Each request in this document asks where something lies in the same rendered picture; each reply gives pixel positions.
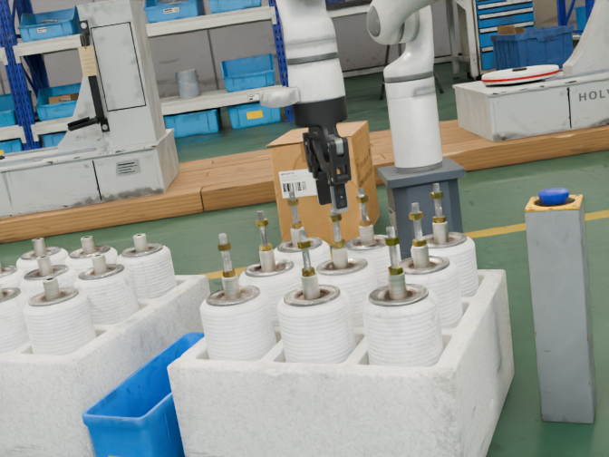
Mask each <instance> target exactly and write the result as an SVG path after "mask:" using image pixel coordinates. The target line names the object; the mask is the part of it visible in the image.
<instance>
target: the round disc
mask: <svg viewBox="0 0 609 457"><path fill-rule="evenodd" d="M558 74H559V68H558V66H557V65H538V66H528V67H519V68H514V69H507V70H502V71H496V72H492V73H486V74H483V75H482V79H481V81H482V83H484V84H493V85H495V86H508V85H518V84H525V83H535V82H540V81H542V79H545V78H549V77H553V76H556V75H558Z"/></svg>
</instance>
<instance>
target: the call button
mask: <svg viewBox="0 0 609 457"><path fill-rule="evenodd" d="M567 197H569V190H567V189H565V188H550V189H545V190H540V191H539V192H538V198H539V199H541V200H542V203H544V204H559V203H563V202H566V198H567Z"/></svg>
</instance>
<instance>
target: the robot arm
mask: <svg viewBox="0 0 609 457"><path fill-rule="evenodd" d="M438 1H439V0H372V3H371V5H370V7H369V10H368V14H367V28H368V32H369V34H370V36H371V38H372V39H373V40H374V41H375V42H377V43H378V44H402V43H406V46H405V51H404V53H403V54H402V55H401V57H400V58H399V59H397V60H396V61H395V62H393V63H391V64H389V65H387V66H386V67H385V68H384V71H383V75H384V81H385V90H386V97H387V103H388V112H389V119H390V126H391V141H392V148H393V157H394V164H395V171H396V172H398V173H420V172H425V171H431V170H436V169H439V168H441V167H443V160H442V151H441V142H440V126H439V116H438V108H437V100H436V93H435V83H434V76H433V64H434V47H433V32H432V16H431V9H430V5H431V4H433V3H436V2H438ZM276 4H277V8H278V12H279V15H280V18H281V22H282V25H283V31H284V41H285V54H286V60H287V64H289V65H287V68H288V86H289V87H287V88H283V89H271V90H262V91H261V92H260V94H259V99H260V104H261V105H262V106H265V107H270V108H279V107H284V106H288V105H292V111H293V116H294V123H295V126H297V127H301V128H307V127H308V132H303V134H302V138H303V142H304V151H305V157H306V162H307V167H308V168H307V169H308V171H309V173H312V177H313V178H314V179H316V180H315V186H316V193H317V199H318V203H319V204H320V205H325V204H330V203H332V207H333V212H335V213H341V212H345V211H348V210H349V203H348V197H347V189H346V184H345V183H347V182H348V181H349V180H351V179H352V174H351V165H350V156H349V147H348V140H347V138H346V137H344V138H341V135H339V133H338V130H337V128H336V124H337V123H338V122H343V121H345V120H346V119H347V118H348V111H347V104H346V98H345V90H344V83H343V72H342V69H341V65H340V62H339V58H337V57H338V50H337V42H336V38H335V37H336V36H335V30H334V24H333V21H332V20H331V18H330V17H329V16H328V14H327V12H326V5H325V0H276ZM314 156H315V157H314ZM336 169H338V170H339V171H340V174H337V170H336Z"/></svg>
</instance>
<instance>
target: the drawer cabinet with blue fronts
mask: <svg viewBox="0 0 609 457"><path fill-rule="evenodd" d="M471 3H472V14H473V24H474V33H475V43H476V53H477V62H478V76H476V77H477V78H476V80H477V81H481V79H482V75H483V74H486V73H492V72H495V71H496V66H495V59H494V52H493V44H492V42H490V36H491V35H493V34H498V29H497V26H502V25H514V26H515V28H520V27H524V29H525V30H526V29H533V28H537V26H536V14H535V2H534V0H471ZM457 7H458V17H459V34H460V43H461V52H462V56H469V49H468V39H467V30H466V20H465V11H464V8H463V7H461V6H460V5H459V4H457ZM463 72H467V76H468V79H472V80H474V78H473V77H471V76H470V67H469V63H467V62H463Z"/></svg>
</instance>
